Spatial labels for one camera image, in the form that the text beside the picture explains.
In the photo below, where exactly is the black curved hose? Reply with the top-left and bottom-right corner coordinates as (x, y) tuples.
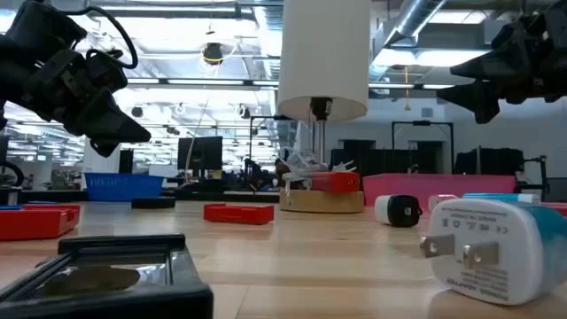
(0, 159), (26, 190)

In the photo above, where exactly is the bundled white lamp cable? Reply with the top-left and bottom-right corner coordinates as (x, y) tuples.
(276, 145), (358, 198)

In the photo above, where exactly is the black digital clock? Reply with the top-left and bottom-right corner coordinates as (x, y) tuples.
(0, 233), (214, 319)
(131, 196), (177, 210)

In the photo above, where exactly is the silver ventilation duct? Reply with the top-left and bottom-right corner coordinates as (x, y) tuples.
(369, 0), (448, 82)

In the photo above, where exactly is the blue white rounded plug adapter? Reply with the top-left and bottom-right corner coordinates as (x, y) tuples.
(419, 197), (567, 307)

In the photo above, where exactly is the red digital clock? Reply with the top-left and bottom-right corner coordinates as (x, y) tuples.
(203, 203), (276, 226)
(0, 202), (82, 242)

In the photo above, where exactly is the white charger with black face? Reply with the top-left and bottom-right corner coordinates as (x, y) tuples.
(374, 194), (423, 229)

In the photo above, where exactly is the red cube charger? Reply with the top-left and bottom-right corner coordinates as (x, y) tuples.
(309, 171), (361, 194)

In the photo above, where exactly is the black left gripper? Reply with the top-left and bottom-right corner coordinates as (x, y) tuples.
(17, 47), (153, 159)

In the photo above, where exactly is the red white charger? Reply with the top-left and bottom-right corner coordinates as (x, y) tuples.
(540, 201), (567, 218)

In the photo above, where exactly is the black tall speaker box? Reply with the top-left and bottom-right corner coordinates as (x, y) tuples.
(118, 149), (135, 174)

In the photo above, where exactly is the black computer monitor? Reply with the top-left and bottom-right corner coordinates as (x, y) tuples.
(177, 136), (224, 172)

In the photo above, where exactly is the white building column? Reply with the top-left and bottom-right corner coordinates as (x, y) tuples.
(82, 142), (121, 190)

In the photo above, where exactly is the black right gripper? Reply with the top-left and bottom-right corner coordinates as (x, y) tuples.
(436, 0), (567, 126)

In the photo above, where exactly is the blue cube USB charger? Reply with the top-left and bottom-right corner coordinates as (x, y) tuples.
(462, 191), (542, 206)

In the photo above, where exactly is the black left wrist camera cable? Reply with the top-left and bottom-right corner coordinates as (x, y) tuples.
(66, 4), (140, 71)

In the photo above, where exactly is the blue plastic basket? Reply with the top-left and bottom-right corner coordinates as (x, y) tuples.
(83, 172), (166, 203)

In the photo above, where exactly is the pink plastic tray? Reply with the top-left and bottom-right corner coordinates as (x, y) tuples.
(361, 173), (517, 209)

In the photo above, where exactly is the dark cabinet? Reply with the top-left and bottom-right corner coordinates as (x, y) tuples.
(454, 147), (526, 176)

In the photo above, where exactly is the black metal gantry frame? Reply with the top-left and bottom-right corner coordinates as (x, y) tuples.
(392, 120), (455, 175)
(249, 115), (292, 192)

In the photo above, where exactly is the black aluminium table frame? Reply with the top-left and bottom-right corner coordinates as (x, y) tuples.
(0, 189), (281, 205)

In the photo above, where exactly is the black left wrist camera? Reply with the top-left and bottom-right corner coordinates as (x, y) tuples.
(85, 48), (130, 92)

